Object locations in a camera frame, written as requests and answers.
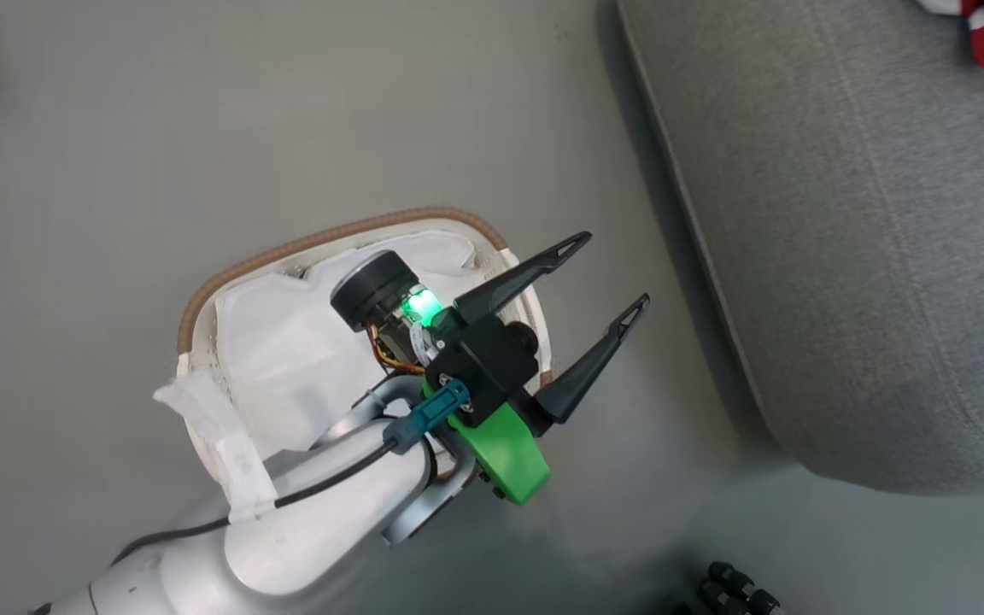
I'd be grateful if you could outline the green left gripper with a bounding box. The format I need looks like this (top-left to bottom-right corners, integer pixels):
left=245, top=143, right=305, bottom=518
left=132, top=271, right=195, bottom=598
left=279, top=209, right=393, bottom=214
left=331, top=231, right=653, bottom=507

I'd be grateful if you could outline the grey fabric sofa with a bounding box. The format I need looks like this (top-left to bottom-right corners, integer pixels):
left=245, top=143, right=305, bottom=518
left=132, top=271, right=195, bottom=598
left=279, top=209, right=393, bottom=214
left=615, top=0, right=984, bottom=497

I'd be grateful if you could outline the white cloth basket liner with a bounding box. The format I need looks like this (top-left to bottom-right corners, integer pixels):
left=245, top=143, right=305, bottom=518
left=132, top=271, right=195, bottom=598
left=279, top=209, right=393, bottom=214
left=214, top=229, right=495, bottom=464

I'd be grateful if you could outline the white laundry basket brown rim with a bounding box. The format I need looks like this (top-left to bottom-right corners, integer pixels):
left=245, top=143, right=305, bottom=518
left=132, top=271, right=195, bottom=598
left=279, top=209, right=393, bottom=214
left=153, top=205, right=555, bottom=524

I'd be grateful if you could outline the teal left camera connector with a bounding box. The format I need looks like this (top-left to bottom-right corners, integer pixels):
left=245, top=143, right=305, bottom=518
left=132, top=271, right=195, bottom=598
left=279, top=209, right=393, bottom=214
left=384, top=379, right=471, bottom=454

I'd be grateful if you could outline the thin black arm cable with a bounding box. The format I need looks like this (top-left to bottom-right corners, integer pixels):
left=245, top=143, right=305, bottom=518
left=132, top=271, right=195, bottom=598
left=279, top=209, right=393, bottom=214
left=110, top=439, right=400, bottom=566

